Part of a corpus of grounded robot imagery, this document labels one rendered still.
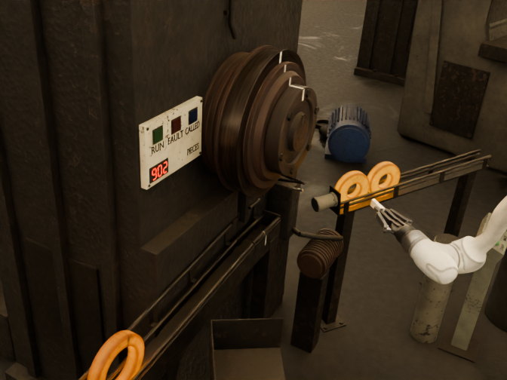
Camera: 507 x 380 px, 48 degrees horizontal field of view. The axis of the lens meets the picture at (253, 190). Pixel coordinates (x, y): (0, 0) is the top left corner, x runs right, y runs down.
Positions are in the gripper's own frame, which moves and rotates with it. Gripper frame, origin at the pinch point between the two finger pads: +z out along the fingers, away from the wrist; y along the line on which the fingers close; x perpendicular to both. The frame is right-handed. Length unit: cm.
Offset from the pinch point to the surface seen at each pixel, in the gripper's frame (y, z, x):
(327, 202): -13.5, 13.1, -4.0
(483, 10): 180, 139, 25
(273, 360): -68, -46, -7
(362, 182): 2.6, 14.4, 1.3
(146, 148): -95, -13, 48
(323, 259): -21.0, -1.0, -20.0
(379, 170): 10.0, 14.8, 5.5
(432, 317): 32, -18, -54
